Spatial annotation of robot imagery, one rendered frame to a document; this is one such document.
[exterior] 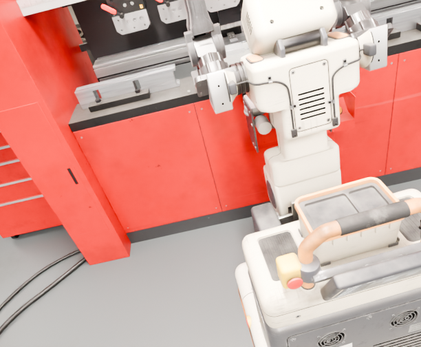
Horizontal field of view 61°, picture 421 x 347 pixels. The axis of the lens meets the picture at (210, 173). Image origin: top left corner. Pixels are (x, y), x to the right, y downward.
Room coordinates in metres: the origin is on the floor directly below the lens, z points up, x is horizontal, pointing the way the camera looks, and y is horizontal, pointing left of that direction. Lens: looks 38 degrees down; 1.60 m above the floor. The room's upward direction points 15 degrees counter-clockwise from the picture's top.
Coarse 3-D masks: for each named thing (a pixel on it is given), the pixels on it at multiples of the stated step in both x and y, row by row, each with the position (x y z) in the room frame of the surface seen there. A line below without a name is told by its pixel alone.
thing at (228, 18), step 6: (222, 12) 1.68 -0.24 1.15; (228, 12) 1.68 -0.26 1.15; (234, 12) 1.68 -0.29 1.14; (240, 12) 1.68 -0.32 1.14; (222, 18) 1.68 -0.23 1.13; (228, 18) 1.68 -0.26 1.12; (234, 18) 1.68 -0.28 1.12; (240, 18) 1.68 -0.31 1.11; (222, 24) 1.68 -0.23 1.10; (228, 24) 1.69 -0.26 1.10; (234, 24) 1.69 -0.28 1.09; (240, 24) 1.69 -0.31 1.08
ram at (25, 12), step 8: (16, 0) 1.70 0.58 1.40; (56, 0) 1.69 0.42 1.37; (64, 0) 1.69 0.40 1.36; (72, 0) 1.69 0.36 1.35; (80, 0) 1.69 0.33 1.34; (24, 8) 1.70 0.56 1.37; (32, 8) 1.70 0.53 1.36; (40, 8) 1.70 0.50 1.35; (48, 8) 1.69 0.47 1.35; (24, 16) 1.70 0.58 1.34
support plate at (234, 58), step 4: (244, 44) 1.66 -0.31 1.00; (244, 48) 1.60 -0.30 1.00; (248, 48) 1.59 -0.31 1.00; (244, 52) 1.56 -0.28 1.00; (248, 52) 1.54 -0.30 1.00; (228, 56) 1.56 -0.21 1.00; (232, 56) 1.55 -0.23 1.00; (236, 56) 1.53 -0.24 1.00; (240, 56) 1.52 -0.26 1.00; (224, 60) 1.53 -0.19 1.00; (228, 60) 1.52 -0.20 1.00; (232, 60) 1.51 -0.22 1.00; (236, 60) 1.50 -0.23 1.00; (228, 64) 1.47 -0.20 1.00
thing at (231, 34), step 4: (220, 28) 1.88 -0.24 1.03; (228, 28) 1.87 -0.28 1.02; (232, 28) 1.87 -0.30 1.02; (236, 28) 1.87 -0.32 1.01; (240, 28) 1.87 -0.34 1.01; (224, 32) 1.87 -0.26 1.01; (228, 32) 1.86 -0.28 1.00; (232, 32) 1.85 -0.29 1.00; (236, 32) 1.87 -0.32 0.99; (240, 32) 1.87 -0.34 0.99; (224, 36) 1.87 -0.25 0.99; (228, 36) 1.80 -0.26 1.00; (232, 36) 1.79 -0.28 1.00; (232, 40) 1.74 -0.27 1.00; (236, 40) 1.72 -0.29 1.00
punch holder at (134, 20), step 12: (108, 0) 1.68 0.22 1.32; (120, 0) 1.67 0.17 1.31; (132, 0) 1.67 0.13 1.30; (144, 0) 1.73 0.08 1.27; (120, 12) 1.68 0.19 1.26; (132, 12) 1.67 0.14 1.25; (144, 12) 1.67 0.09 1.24; (120, 24) 1.67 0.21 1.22; (132, 24) 1.67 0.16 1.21; (144, 24) 1.68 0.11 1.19
